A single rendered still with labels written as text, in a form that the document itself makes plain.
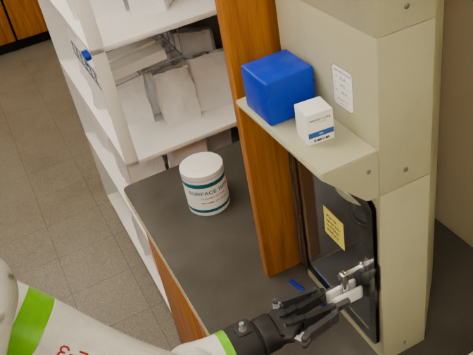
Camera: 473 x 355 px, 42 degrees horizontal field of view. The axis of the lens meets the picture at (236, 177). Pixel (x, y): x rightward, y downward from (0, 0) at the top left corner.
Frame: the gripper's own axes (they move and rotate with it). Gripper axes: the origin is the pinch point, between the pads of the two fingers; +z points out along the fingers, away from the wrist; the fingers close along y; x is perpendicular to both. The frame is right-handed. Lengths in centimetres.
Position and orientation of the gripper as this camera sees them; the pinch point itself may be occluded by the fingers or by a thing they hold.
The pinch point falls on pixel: (344, 294)
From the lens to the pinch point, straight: 132.2
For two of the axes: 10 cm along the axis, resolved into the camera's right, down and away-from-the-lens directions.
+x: 1.5, 7.9, 5.9
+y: -4.4, -4.8, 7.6
